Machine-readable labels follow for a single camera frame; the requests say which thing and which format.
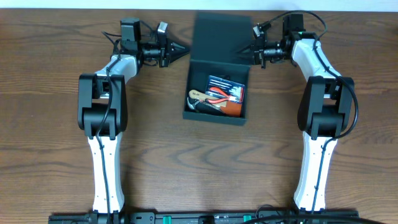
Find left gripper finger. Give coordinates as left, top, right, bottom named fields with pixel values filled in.
left=171, top=42, right=190, bottom=54
left=169, top=52, right=187, bottom=64

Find dark green box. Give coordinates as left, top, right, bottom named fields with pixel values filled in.
left=183, top=12, right=252, bottom=126

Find blue drill bit case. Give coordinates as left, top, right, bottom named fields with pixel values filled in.
left=205, top=76, right=245, bottom=104

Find small claw hammer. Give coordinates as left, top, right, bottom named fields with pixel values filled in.
left=187, top=97, right=225, bottom=116

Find orange scraper wooden handle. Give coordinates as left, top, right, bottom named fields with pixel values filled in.
left=188, top=90, right=242, bottom=117

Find red handled pliers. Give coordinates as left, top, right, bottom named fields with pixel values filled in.
left=207, top=87, right=239, bottom=104

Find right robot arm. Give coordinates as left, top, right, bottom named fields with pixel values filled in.
left=240, top=10, right=359, bottom=213

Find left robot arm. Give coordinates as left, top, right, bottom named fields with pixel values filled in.
left=78, top=17, right=190, bottom=216

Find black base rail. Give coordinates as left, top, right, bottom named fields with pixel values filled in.
left=48, top=206, right=363, bottom=224

